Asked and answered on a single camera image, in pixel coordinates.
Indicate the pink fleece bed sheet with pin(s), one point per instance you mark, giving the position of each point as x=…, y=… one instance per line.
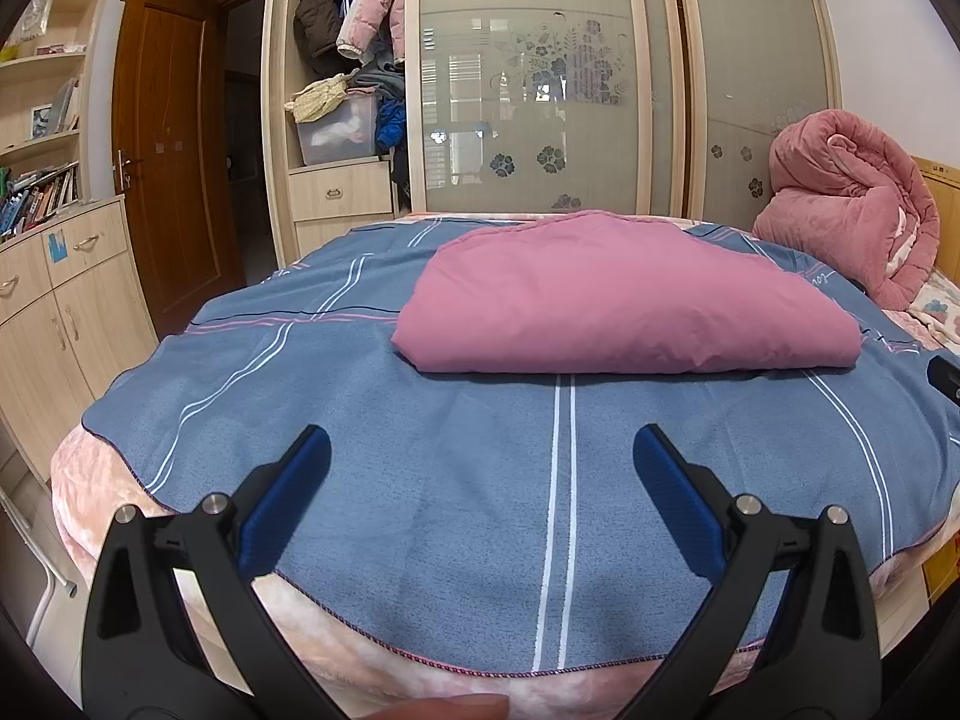
x=97, y=495

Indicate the pink puffer jacket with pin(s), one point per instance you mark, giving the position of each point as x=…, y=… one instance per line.
x=371, y=7

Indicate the row of books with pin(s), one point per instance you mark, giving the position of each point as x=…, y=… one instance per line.
x=37, y=202

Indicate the blue garment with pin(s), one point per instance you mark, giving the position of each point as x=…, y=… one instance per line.
x=390, y=124

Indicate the wardrobe drawer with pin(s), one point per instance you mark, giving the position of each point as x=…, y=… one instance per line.
x=337, y=240
x=337, y=191

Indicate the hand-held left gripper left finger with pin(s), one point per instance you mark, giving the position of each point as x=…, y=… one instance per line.
x=289, y=502

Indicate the wooden headboard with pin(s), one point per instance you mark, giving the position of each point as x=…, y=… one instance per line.
x=946, y=195

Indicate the white floral blanket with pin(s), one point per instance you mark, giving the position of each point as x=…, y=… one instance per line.
x=937, y=311

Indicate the brown wooden door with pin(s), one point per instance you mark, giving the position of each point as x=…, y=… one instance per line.
x=172, y=165

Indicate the light wooden wardrobe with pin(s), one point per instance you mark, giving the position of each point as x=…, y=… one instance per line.
x=274, y=52

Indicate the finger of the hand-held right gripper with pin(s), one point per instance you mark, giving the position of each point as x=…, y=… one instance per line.
x=946, y=379

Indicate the light wooden bookshelf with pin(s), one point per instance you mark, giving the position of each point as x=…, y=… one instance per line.
x=82, y=30

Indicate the dark brown coat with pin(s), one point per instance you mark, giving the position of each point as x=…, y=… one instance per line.
x=319, y=7

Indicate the pink and white hooded jacket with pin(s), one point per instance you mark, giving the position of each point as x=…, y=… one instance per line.
x=600, y=300

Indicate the person's left hand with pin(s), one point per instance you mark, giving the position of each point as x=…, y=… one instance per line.
x=442, y=711

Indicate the blue striped blanket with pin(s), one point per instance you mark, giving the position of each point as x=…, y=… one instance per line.
x=450, y=465

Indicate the frosted floral sliding wardrobe door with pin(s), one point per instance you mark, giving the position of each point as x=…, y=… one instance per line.
x=750, y=75
x=525, y=127

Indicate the clear plastic storage box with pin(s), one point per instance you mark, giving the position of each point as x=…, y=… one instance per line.
x=337, y=139

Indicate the beige crumpled cloth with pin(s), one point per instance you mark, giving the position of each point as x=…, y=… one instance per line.
x=319, y=97

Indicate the grey folded clothes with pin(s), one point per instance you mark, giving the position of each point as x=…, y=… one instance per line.
x=379, y=79

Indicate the rolled pink quilt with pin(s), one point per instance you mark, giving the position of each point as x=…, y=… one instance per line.
x=840, y=195

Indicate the small picture frame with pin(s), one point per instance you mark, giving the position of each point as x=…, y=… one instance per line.
x=42, y=120

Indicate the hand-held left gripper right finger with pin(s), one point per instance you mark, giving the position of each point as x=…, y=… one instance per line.
x=675, y=502

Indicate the light wooden cabinet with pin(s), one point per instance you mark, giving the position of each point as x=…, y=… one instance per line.
x=75, y=315

